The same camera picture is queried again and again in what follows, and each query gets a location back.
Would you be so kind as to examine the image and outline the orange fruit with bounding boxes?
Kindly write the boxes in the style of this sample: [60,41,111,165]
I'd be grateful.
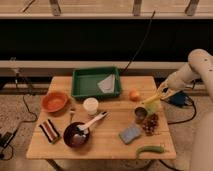
[129,90,140,101]

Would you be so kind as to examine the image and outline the dark brown bowl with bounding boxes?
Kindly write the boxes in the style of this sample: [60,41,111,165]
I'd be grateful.
[63,122,90,148]

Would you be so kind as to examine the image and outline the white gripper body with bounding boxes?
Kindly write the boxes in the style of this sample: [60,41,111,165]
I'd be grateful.
[167,72,184,90]

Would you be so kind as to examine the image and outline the green cucumber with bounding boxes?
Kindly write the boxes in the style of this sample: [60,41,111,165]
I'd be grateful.
[136,146,165,157]

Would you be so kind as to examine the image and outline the black diagonal cable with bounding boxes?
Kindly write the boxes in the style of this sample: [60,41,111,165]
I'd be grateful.
[119,9,157,75]

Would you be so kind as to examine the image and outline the metal fork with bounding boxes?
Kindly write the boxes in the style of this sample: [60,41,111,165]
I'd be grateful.
[69,108,75,123]

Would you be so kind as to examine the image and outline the red grapes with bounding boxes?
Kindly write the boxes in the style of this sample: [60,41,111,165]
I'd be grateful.
[142,114,159,136]

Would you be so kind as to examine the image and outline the orange bowl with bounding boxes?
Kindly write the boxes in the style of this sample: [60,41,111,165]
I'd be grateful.
[41,92,68,113]

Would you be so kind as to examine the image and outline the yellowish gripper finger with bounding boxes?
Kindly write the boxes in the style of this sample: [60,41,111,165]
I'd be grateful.
[157,82,168,94]
[161,89,176,100]

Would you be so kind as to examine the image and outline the black cable on left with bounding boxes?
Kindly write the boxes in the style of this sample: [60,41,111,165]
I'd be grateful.
[0,68,38,160]

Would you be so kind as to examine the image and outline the yellow banana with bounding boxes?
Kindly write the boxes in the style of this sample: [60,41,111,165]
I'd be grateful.
[142,94,161,104]

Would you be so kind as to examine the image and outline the white paper napkin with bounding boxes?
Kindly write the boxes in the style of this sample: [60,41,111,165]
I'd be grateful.
[98,74,115,93]

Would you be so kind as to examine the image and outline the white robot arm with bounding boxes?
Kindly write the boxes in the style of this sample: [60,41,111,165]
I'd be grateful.
[159,49,213,171]

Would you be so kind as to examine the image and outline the green plastic tray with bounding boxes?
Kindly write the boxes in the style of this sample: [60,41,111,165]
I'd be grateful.
[71,66,122,100]

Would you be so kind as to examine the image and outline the blue sponge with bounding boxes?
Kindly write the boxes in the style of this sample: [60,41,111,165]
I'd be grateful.
[119,124,141,144]

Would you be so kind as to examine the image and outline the white cup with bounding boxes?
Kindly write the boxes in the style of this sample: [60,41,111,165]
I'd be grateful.
[83,97,99,115]

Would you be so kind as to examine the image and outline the blue box on floor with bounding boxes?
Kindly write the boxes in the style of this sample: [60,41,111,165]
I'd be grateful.
[169,91,187,107]

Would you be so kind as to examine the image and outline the white spatula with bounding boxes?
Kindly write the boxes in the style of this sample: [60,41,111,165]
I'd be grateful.
[77,111,108,131]

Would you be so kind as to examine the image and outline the wooden table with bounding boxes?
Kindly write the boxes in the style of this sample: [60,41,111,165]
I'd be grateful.
[27,76,176,159]

